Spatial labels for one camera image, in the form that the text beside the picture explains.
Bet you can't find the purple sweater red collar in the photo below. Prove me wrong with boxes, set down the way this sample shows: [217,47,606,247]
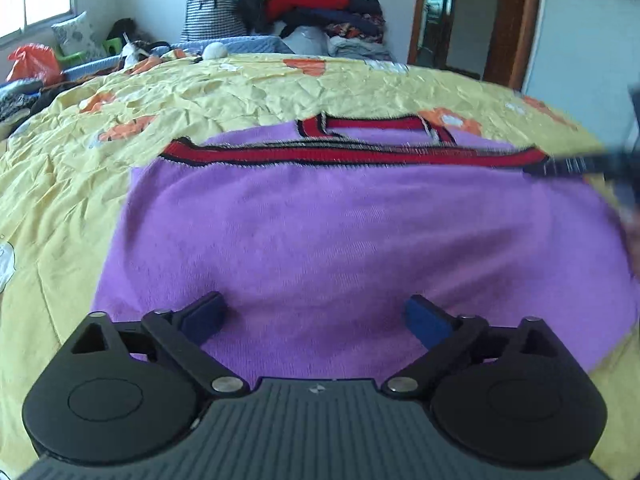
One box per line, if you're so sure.
[93,115,639,380]

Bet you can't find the folded clothes stack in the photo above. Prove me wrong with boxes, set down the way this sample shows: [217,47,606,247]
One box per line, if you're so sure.
[322,0,394,61]

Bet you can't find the white wardrobe door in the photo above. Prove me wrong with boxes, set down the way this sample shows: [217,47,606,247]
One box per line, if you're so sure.
[524,0,639,143]

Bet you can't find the yellow carrot print bedspread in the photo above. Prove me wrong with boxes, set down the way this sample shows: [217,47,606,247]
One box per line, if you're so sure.
[1,54,639,479]

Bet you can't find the white round plush ball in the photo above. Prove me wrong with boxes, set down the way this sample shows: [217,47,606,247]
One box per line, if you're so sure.
[202,42,229,61]

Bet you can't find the blue knitted blanket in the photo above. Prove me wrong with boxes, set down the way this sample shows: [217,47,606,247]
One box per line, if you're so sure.
[62,36,293,81]

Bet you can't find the green plastic stool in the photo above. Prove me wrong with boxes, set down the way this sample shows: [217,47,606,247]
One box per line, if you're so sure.
[53,38,122,70]

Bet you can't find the red folded garment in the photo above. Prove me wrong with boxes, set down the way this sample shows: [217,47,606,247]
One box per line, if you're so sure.
[264,0,349,22]

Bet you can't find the houndstooth checkered bag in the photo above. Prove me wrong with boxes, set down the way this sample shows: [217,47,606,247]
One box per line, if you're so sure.
[181,0,247,41]

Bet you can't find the orange plastic bag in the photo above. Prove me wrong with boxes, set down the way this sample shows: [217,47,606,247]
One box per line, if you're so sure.
[6,44,63,86]

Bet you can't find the white floral pillow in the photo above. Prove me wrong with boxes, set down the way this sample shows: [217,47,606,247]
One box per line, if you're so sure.
[51,12,106,61]

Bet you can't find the brown wooden door frame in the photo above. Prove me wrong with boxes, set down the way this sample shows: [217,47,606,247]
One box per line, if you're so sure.
[408,0,542,91]

